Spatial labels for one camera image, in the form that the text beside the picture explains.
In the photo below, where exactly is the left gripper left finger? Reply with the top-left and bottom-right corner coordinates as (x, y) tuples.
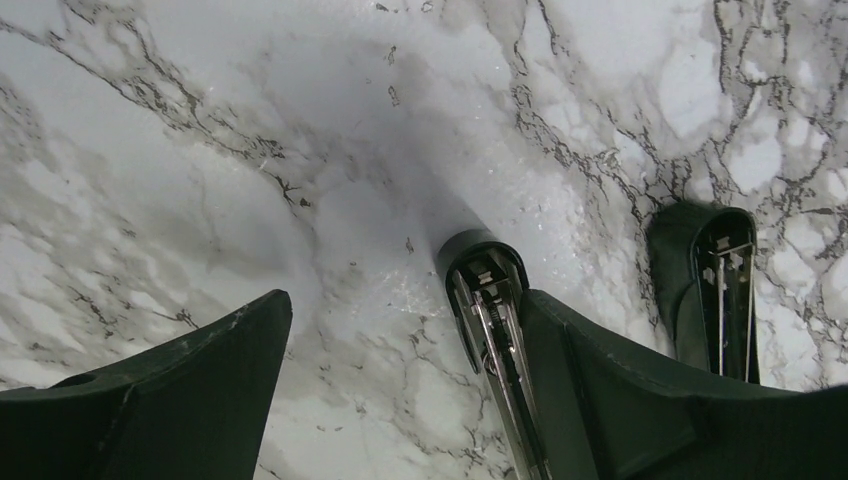
(1, 290), (293, 479)

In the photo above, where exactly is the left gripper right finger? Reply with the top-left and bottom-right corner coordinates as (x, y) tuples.
(520, 290), (847, 479)

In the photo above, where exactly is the beige black stapler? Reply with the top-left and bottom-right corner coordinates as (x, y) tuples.
(436, 201), (760, 479)

